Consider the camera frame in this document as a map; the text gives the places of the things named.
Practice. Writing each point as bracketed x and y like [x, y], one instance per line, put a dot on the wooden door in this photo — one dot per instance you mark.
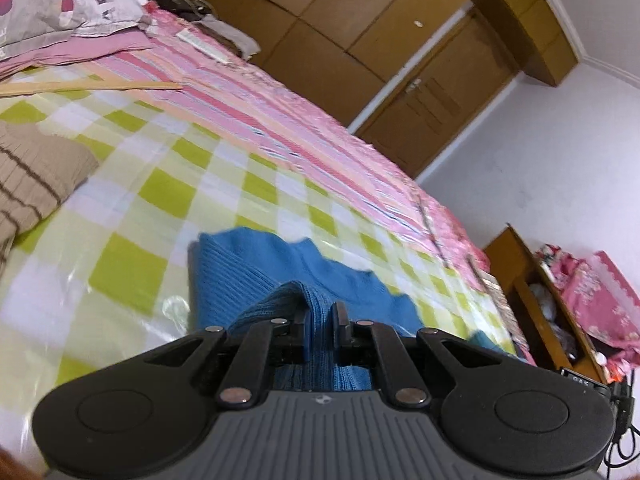
[435, 105]

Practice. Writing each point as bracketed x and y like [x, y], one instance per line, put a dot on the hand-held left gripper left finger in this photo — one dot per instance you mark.
[298, 332]

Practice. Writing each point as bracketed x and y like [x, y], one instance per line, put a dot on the teal knit cloth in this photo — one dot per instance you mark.
[484, 342]

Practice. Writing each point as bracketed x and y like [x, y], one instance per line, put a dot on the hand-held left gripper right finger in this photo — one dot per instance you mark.
[341, 330]

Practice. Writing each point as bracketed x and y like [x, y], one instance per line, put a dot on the grey brown crumpled cloth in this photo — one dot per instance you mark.
[232, 35]

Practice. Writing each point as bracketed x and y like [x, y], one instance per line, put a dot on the wooden side cabinet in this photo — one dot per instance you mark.
[535, 295]

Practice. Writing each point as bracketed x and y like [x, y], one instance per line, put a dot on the blue striped knit sweater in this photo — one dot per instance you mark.
[320, 280]

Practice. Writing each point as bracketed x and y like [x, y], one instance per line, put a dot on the white flat book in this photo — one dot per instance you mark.
[206, 46]

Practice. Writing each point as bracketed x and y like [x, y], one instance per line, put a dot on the grey pillow with pink dots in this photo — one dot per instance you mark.
[60, 2]

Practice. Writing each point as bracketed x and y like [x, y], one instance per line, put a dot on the pink floral cloth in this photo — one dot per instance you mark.
[600, 300]

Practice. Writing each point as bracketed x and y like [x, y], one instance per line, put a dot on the wooden wardrobe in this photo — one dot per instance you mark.
[380, 25]

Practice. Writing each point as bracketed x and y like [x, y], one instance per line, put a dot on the pink pillow sheet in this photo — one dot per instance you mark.
[75, 50]

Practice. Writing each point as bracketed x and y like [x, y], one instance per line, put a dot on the beige brown-striped folded cloth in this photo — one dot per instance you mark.
[35, 180]

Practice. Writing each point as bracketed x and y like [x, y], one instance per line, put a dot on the pink striped quilt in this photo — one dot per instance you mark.
[300, 125]

